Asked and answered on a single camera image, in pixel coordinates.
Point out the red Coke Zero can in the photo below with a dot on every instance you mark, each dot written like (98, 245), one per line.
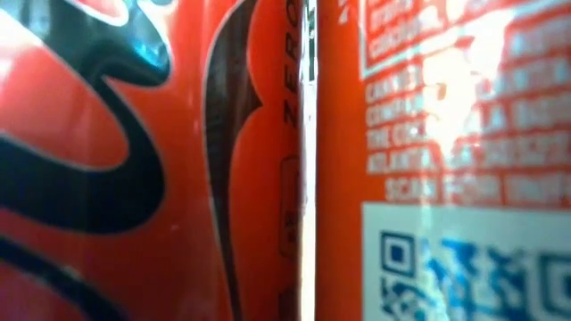
(134, 178)

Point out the red Coca-Cola can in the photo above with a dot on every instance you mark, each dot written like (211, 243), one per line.
(446, 178)

